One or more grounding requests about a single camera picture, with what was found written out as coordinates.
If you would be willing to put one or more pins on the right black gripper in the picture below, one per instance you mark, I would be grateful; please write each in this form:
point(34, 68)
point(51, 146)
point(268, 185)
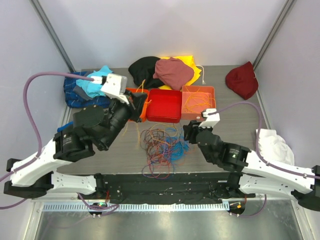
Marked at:
point(191, 130)

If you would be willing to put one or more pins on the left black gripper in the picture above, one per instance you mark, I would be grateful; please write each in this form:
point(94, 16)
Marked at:
point(136, 100)

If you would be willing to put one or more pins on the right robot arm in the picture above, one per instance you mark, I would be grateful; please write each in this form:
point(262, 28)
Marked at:
point(251, 174)

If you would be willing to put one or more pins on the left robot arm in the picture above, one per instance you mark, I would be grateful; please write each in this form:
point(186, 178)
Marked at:
point(93, 128)

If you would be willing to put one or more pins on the orange plastic bin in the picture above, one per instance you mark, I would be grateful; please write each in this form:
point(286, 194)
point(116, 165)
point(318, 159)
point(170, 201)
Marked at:
point(140, 91)

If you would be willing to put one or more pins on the red plastic bin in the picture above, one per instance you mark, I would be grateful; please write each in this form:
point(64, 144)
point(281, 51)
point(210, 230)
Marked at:
point(165, 106)

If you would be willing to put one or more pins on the black cloth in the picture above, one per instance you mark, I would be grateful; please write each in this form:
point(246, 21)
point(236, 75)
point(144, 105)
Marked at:
point(144, 69)

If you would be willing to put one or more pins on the salmon plastic bin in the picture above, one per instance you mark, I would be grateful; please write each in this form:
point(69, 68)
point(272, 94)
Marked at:
point(196, 99)

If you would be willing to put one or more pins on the dusty pink cloth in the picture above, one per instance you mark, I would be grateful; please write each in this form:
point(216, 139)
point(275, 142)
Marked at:
point(173, 72)

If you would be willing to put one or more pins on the light blue cloth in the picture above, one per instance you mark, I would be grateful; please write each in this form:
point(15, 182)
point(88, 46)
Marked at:
point(94, 89)

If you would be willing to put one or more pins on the grey cloth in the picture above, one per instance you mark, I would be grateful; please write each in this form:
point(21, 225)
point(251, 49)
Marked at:
point(81, 93)

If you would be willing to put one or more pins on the dark blue plaid cloth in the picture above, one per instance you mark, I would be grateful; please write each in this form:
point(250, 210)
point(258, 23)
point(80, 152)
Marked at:
point(73, 101)

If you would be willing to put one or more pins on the maroon cloth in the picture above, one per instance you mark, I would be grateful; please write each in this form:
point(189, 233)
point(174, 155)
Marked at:
point(242, 81)

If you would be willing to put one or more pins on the royal blue cloth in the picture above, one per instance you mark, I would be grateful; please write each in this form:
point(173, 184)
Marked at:
point(63, 127)

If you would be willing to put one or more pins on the white cloth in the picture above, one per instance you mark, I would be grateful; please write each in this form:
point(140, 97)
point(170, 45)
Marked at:
point(272, 147)

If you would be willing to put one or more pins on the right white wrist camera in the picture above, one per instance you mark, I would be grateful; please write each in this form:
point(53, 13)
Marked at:
point(210, 118)

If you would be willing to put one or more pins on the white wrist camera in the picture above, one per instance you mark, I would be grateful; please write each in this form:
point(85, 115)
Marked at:
point(113, 86)
point(210, 118)

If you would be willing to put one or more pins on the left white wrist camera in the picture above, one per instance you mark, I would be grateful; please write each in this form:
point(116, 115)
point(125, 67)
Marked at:
point(113, 86)

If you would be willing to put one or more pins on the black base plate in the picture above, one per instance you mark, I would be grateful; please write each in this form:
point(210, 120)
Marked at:
point(178, 188)

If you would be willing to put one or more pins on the slotted cable duct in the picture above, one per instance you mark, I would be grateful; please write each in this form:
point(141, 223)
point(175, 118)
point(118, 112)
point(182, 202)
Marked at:
point(81, 207)

